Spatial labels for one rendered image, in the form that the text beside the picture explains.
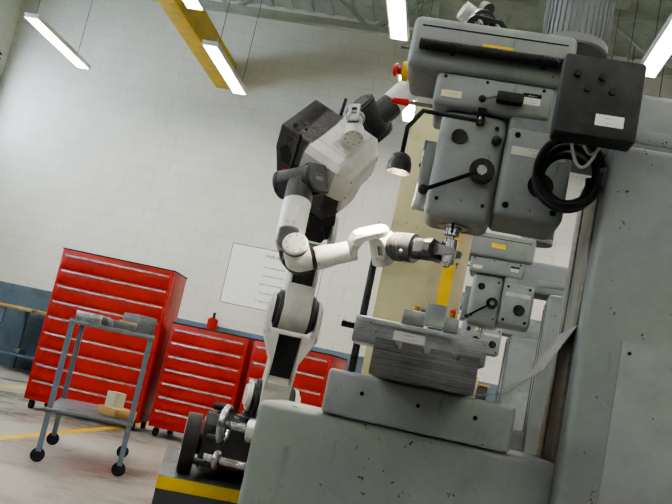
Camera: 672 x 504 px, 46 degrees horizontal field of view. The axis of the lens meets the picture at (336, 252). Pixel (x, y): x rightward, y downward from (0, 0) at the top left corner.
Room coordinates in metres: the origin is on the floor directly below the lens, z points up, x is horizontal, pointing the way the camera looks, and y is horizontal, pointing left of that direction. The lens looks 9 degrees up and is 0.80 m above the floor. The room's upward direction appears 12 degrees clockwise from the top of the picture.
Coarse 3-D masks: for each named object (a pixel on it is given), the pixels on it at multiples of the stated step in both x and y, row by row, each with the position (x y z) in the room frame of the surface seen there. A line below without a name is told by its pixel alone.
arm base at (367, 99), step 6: (366, 96) 2.71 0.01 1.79; (372, 96) 2.69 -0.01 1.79; (354, 102) 2.73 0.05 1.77; (360, 102) 2.70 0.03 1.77; (366, 102) 2.68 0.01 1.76; (372, 102) 2.68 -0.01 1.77; (348, 108) 2.74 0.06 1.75; (366, 108) 2.68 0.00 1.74; (366, 126) 2.71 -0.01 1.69; (390, 126) 2.76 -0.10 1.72; (384, 132) 2.75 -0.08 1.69; (390, 132) 2.76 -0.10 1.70; (378, 138) 2.75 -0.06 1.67
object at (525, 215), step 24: (528, 144) 2.15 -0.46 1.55; (504, 168) 2.16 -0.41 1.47; (528, 168) 2.15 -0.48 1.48; (552, 168) 2.14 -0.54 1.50; (504, 192) 2.16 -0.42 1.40; (528, 192) 2.15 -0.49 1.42; (552, 192) 2.14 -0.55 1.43; (504, 216) 2.17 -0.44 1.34; (528, 216) 2.15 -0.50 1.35; (552, 216) 2.14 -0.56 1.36
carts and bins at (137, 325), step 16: (80, 320) 4.85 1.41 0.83; (96, 320) 4.85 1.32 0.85; (112, 320) 4.86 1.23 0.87; (128, 320) 5.29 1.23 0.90; (144, 320) 5.23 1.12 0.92; (80, 336) 5.48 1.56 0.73; (144, 336) 4.81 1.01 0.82; (64, 352) 4.73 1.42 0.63; (144, 368) 4.82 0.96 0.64; (64, 384) 5.47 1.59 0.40; (64, 400) 5.34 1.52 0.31; (112, 400) 5.02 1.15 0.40; (48, 416) 4.73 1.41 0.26; (80, 416) 4.76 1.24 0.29; (96, 416) 4.80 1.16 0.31; (112, 416) 4.91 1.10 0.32; (128, 416) 4.98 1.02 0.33; (128, 432) 4.82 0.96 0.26
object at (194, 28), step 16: (160, 0) 9.07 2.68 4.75; (176, 0) 9.04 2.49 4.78; (176, 16) 9.44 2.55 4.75; (192, 16) 9.62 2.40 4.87; (208, 16) 10.14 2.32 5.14; (192, 32) 9.84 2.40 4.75; (208, 32) 10.28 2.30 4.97; (192, 48) 10.39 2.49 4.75; (224, 48) 11.03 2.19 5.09; (208, 64) 10.87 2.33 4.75; (224, 80) 11.40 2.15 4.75
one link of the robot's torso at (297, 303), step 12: (336, 228) 2.94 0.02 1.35; (288, 276) 2.92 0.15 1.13; (300, 276) 2.93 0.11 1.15; (312, 276) 2.94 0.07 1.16; (288, 288) 2.87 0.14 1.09; (300, 288) 2.88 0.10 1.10; (312, 288) 2.88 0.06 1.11; (276, 300) 2.88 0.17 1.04; (288, 300) 2.87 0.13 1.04; (300, 300) 2.88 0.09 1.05; (312, 300) 2.88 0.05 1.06; (276, 312) 2.88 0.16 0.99; (288, 312) 2.87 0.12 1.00; (300, 312) 2.87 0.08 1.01; (312, 312) 2.88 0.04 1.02; (276, 324) 2.90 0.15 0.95; (288, 324) 2.89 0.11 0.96; (300, 324) 2.89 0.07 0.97; (312, 324) 2.90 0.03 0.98
